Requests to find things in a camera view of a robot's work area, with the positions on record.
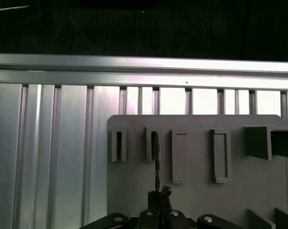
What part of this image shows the blue RAM stick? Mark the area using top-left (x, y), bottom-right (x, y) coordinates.
top-left (154, 130), bottom-right (162, 194)

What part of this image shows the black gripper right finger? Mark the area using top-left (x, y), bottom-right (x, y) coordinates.
top-left (160, 186), bottom-right (242, 229)

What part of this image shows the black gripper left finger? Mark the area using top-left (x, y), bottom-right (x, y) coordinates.
top-left (78, 190), bottom-right (161, 229)

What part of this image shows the grey parts rack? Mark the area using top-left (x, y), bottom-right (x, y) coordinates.
top-left (107, 114), bottom-right (288, 229)

